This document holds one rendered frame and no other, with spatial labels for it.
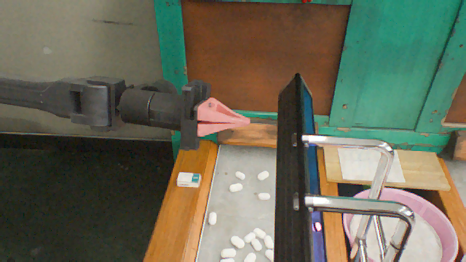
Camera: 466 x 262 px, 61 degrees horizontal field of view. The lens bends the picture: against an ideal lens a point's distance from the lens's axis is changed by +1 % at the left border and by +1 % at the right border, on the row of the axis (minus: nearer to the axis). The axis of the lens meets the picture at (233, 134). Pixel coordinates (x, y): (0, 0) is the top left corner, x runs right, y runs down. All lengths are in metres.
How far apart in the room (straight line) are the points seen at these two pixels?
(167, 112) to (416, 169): 0.83
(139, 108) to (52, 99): 0.15
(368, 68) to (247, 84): 0.33
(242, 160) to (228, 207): 0.19
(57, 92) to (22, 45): 1.58
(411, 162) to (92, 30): 1.51
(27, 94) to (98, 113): 0.13
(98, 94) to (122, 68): 1.45
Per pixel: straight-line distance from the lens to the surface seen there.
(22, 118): 2.56
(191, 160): 1.19
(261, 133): 1.18
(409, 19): 1.10
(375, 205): 0.63
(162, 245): 1.00
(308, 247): 0.57
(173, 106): 0.61
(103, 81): 0.66
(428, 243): 1.14
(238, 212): 1.08
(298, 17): 1.06
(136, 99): 0.63
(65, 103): 0.69
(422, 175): 1.25
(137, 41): 2.01
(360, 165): 1.21
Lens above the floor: 1.57
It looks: 39 degrees down
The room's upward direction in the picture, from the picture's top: straight up
